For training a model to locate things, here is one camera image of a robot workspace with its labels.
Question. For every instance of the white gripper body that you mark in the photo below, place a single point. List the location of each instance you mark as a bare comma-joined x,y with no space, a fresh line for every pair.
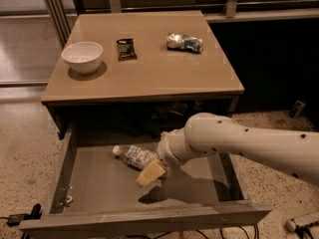
164,152

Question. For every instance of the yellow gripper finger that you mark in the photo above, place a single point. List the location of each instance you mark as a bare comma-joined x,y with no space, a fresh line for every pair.
151,172

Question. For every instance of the open grey top drawer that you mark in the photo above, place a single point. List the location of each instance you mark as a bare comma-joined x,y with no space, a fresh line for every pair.
94,195

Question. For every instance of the silver crumpled chip bag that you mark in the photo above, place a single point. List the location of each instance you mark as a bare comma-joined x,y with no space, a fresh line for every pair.
184,42

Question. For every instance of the black power adapter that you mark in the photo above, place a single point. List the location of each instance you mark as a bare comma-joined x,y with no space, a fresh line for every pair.
16,219

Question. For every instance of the small dark floor object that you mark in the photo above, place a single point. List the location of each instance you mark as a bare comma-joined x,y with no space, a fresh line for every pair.
297,109

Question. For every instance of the white ceramic bowl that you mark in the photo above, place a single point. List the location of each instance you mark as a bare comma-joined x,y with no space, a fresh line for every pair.
83,57

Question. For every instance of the black snack packet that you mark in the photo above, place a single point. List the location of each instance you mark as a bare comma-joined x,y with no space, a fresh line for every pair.
126,50

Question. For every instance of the clear blue-labelled plastic bottle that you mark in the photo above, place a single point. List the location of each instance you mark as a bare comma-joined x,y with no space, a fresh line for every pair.
135,156

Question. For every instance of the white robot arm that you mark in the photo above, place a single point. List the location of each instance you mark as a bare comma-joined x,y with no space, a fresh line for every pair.
292,152

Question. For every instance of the grey-brown cabinet counter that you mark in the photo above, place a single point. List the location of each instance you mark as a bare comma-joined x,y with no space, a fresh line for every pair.
159,73

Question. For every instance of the white power strip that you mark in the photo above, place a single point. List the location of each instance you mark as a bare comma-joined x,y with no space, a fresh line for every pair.
307,220

